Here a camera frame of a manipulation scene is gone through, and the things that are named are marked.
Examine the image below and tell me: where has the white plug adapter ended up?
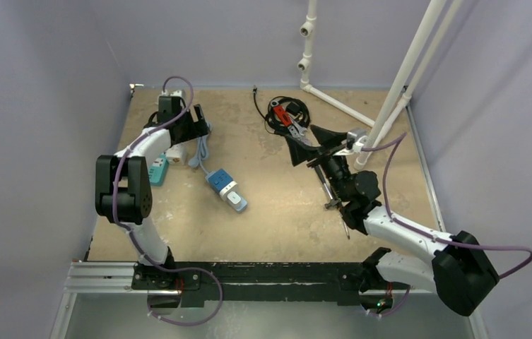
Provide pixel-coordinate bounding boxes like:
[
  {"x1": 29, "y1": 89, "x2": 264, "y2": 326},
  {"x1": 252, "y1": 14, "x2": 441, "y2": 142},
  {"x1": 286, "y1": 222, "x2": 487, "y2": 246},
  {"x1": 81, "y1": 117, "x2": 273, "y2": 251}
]
[{"x1": 165, "y1": 143, "x2": 188, "y2": 166}]

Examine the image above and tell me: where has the teal power strip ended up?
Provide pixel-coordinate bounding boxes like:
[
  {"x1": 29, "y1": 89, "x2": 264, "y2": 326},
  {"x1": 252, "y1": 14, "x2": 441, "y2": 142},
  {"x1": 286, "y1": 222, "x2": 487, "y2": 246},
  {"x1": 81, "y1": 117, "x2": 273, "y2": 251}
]
[{"x1": 148, "y1": 153, "x2": 169, "y2": 186}]

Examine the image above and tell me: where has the blue power strip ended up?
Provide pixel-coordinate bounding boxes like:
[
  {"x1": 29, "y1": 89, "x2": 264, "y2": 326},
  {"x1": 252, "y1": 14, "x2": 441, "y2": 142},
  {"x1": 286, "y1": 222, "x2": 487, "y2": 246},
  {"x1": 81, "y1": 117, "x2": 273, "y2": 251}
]
[{"x1": 206, "y1": 169, "x2": 247, "y2": 213}]

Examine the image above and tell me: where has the white charger plug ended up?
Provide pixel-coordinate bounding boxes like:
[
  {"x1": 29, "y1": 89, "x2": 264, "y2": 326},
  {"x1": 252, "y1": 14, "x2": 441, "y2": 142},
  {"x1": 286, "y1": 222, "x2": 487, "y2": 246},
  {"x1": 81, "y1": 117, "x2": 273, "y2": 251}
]
[{"x1": 223, "y1": 191, "x2": 243, "y2": 208}]

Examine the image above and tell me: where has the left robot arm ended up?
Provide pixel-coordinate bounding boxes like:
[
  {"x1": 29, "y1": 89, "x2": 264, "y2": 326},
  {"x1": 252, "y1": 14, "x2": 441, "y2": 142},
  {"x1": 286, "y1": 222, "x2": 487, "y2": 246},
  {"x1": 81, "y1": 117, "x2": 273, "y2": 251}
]
[{"x1": 95, "y1": 95, "x2": 210, "y2": 289}]

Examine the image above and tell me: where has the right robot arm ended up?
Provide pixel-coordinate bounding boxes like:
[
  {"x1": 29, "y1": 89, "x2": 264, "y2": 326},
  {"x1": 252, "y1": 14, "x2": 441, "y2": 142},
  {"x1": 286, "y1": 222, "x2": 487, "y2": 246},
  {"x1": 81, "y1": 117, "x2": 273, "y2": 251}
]
[{"x1": 285, "y1": 125, "x2": 500, "y2": 316}]

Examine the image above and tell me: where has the red adjustable wrench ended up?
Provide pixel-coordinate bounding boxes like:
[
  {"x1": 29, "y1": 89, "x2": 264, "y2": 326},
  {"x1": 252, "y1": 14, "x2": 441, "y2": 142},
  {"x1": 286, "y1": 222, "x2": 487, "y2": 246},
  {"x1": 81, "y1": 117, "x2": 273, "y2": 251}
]
[{"x1": 266, "y1": 97, "x2": 312, "y2": 145}]

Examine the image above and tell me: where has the yellow black screwdriver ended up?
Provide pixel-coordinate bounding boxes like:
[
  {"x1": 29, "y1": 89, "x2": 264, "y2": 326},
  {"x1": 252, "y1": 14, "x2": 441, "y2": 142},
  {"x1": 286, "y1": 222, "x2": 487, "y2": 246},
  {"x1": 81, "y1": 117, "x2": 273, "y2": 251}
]
[{"x1": 342, "y1": 220, "x2": 350, "y2": 239}]

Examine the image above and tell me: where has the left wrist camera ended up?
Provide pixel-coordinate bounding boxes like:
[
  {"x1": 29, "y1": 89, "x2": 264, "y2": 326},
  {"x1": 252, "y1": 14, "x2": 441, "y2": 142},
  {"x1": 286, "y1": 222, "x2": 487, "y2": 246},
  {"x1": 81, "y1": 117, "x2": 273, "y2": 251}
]
[{"x1": 158, "y1": 90, "x2": 186, "y2": 111}]

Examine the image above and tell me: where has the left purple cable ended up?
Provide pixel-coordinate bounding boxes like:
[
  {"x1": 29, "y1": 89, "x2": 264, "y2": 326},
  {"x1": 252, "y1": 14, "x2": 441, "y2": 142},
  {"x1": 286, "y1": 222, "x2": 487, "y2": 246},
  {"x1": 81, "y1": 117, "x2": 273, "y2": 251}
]
[{"x1": 111, "y1": 76, "x2": 225, "y2": 328}]

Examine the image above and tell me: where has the purple cable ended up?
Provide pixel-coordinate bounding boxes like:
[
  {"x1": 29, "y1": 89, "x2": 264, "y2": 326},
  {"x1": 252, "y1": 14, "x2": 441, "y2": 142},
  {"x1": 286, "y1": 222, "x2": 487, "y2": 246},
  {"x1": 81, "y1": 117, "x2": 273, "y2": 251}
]
[
  {"x1": 361, "y1": 131, "x2": 532, "y2": 319},
  {"x1": 111, "y1": 76, "x2": 225, "y2": 328}
]

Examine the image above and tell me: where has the coiled black cable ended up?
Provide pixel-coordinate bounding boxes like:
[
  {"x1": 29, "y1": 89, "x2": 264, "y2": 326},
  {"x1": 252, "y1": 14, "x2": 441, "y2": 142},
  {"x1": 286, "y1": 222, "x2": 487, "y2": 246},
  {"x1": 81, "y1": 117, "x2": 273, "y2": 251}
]
[{"x1": 252, "y1": 85, "x2": 312, "y2": 139}]

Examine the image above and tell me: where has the black handle hammer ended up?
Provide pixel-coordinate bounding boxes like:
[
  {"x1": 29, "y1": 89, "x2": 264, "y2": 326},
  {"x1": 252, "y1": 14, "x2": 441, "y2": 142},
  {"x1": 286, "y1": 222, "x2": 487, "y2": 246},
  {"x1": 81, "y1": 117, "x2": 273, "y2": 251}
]
[{"x1": 314, "y1": 166, "x2": 341, "y2": 210}]

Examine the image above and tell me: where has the white pvc pipe frame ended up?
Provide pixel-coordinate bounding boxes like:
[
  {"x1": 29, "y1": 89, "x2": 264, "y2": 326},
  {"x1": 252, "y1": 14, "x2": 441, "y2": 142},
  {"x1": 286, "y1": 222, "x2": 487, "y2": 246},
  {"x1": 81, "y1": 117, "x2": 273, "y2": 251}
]
[{"x1": 297, "y1": 1, "x2": 463, "y2": 145}]

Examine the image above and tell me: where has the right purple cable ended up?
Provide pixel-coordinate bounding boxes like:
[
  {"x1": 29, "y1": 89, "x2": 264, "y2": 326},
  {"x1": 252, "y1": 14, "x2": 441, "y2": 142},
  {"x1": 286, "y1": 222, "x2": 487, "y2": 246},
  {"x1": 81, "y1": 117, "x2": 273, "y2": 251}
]
[{"x1": 361, "y1": 131, "x2": 532, "y2": 319}]

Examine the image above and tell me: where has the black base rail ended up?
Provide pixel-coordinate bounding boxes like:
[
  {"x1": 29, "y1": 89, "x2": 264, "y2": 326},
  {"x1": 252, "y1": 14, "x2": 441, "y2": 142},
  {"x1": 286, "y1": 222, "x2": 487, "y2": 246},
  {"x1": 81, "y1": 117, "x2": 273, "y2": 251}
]
[{"x1": 131, "y1": 261, "x2": 406, "y2": 312}]

